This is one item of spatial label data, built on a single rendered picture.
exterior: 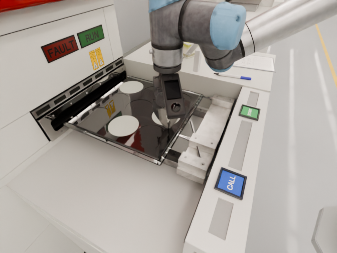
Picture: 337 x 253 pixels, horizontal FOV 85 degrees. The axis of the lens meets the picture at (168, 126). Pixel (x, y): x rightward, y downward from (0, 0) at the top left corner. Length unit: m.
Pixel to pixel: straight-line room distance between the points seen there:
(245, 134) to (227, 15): 0.30
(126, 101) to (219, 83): 0.37
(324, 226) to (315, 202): 1.15
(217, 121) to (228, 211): 0.36
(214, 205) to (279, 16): 0.41
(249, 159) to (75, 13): 0.66
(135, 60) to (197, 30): 0.53
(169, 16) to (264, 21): 0.22
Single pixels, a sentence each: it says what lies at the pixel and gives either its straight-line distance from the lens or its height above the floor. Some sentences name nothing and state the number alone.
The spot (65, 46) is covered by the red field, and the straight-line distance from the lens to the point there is 0.70.
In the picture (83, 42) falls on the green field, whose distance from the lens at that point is 0.74.
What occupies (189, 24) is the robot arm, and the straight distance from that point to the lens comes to 0.39.
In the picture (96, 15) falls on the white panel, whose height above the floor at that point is 1.16.
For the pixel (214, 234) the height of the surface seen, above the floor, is 0.96.
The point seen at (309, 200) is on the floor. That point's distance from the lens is 1.77.
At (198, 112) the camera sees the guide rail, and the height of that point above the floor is 0.84.
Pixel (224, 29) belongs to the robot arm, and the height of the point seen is 1.22.
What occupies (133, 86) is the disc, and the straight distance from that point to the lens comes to 0.82.
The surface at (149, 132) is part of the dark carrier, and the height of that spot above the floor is 0.90.
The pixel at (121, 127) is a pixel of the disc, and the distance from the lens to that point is 0.61.
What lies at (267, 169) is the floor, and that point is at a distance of 1.77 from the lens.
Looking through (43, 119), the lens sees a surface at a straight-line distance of 0.69.
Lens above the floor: 1.31
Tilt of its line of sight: 43 degrees down
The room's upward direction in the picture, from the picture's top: straight up
